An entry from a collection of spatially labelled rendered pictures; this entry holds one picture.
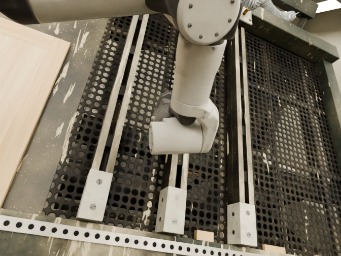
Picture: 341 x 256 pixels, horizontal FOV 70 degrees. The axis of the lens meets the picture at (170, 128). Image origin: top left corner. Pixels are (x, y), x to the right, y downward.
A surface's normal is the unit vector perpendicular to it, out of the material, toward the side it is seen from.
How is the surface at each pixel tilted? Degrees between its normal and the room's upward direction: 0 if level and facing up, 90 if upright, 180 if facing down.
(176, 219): 51
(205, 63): 117
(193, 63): 122
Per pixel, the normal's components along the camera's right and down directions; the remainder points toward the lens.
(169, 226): 0.39, -0.41
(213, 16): 0.30, 0.65
